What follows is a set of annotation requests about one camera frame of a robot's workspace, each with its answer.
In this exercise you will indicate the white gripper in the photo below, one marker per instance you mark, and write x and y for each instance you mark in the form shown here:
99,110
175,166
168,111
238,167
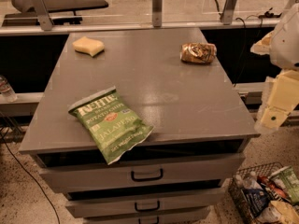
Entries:
286,46

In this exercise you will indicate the orange patterned drink can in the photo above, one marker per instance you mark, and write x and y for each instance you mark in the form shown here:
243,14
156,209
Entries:
198,52

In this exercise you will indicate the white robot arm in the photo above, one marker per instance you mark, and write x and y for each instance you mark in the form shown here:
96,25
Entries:
281,44

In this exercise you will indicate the green snack bag in basket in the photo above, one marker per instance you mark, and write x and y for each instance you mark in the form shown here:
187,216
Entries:
286,179

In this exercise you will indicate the plastic bottle in basket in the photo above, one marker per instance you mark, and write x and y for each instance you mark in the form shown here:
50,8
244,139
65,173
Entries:
250,181

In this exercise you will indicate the blue snack bag in basket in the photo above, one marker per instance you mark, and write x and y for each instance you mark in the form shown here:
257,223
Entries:
257,199

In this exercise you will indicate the yellow snack bag in basket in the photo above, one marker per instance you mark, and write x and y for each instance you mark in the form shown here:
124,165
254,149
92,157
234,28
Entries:
278,212

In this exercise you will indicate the grey drawer cabinet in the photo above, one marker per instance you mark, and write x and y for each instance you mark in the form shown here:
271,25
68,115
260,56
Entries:
193,109

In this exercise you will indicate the middle grey drawer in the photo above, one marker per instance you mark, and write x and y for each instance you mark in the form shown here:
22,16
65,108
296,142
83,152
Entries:
144,203

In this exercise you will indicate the grey drawer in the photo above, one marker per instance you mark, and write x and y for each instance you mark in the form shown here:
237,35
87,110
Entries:
144,173
144,203
163,217

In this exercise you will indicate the green jalapeno chips bag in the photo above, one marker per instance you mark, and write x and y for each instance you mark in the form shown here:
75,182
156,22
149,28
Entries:
114,127

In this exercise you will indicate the bottom grey drawer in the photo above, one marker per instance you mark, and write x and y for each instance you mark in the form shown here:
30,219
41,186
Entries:
163,217

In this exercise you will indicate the yellow sponge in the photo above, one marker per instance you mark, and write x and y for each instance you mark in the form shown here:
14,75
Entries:
88,46

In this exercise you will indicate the top grey drawer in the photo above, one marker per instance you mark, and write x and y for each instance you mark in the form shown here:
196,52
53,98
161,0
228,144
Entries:
144,173

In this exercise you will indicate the clear water bottle left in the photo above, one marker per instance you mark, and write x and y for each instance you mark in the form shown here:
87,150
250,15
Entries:
6,90

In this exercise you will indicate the wire mesh basket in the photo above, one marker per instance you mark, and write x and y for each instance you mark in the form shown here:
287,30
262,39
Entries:
238,195

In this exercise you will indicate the right metal bracket post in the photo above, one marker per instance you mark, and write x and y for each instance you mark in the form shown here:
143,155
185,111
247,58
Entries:
228,12

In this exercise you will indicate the metal bracket post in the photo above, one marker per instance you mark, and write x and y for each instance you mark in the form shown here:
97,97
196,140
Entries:
157,6
228,12
43,16

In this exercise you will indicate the middle metal bracket post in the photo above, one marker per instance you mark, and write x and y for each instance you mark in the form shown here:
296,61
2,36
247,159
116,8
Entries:
157,6

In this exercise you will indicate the left metal bracket post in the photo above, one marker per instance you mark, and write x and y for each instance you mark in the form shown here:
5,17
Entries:
43,16

